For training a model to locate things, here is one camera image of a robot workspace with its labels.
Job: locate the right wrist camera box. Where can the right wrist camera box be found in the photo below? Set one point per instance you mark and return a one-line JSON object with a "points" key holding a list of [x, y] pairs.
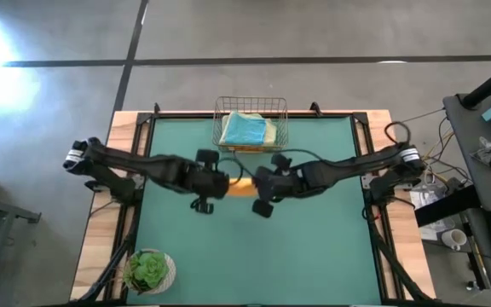
{"points": [[262, 208]]}

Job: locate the teal table mat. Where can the teal table mat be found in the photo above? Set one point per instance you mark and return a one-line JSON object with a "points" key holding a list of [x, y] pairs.
{"points": [[250, 256]]}

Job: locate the black rig strut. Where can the black rig strut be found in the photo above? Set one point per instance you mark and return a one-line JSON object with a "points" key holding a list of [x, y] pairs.
{"points": [[113, 264], [399, 273]]}

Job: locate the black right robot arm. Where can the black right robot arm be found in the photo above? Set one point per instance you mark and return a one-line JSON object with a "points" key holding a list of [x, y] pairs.
{"points": [[356, 170]]}

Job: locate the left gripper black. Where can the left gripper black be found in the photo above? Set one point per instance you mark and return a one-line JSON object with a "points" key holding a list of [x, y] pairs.
{"points": [[207, 177]]}

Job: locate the teal microfiber towel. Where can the teal microfiber towel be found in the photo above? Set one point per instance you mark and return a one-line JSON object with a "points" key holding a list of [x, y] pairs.
{"points": [[245, 130]]}

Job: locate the potted green succulent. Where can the potted green succulent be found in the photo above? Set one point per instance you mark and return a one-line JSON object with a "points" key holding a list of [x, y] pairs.
{"points": [[149, 270]]}

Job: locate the orange microfiber towel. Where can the orange microfiber towel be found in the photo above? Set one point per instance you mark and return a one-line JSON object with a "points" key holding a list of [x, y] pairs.
{"points": [[242, 187]]}

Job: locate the white mug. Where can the white mug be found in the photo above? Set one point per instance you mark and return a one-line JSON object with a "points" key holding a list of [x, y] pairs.
{"points": [[454, 239]]}

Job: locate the yellow microfiber towel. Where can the yellow microfiber towel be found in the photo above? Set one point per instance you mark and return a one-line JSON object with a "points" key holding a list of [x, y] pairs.
{"points": [[245, 148]]}

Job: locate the pale green microfiber towel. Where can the pale green microfiber towel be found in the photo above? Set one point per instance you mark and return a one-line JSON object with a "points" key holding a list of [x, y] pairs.
{"points": [[270, 132]]}

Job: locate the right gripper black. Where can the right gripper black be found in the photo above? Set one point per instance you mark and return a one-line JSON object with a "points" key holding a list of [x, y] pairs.
{"points": [[277, 179]]}

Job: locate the grey desk frame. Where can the grey desk frame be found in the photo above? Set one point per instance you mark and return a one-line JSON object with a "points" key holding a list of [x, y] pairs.
{"points": [[7, 209]]}

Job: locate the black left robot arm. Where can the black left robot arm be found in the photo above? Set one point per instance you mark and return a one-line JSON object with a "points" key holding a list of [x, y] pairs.
{"points": [[134, 166]]}

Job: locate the black table frame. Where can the black table frame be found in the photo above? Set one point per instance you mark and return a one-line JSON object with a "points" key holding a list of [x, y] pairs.
{"points": [[186, 115]]}

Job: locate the black pole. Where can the black pole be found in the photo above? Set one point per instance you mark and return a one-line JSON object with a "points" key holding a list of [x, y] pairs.
{"points": [[488, 85]]}

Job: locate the grey desk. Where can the grey desk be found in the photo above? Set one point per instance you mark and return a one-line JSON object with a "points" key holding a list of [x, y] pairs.
{"points": [[484, 187]]}

